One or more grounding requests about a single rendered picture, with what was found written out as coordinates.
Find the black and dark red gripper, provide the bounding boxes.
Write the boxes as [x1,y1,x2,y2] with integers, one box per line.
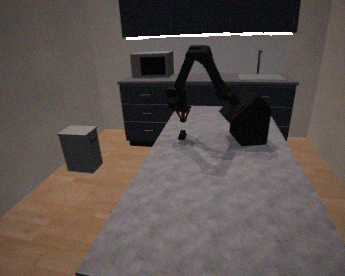
[175,101,191,121]

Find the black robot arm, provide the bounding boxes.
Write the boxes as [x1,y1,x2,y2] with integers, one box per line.
[166,45,245,114]

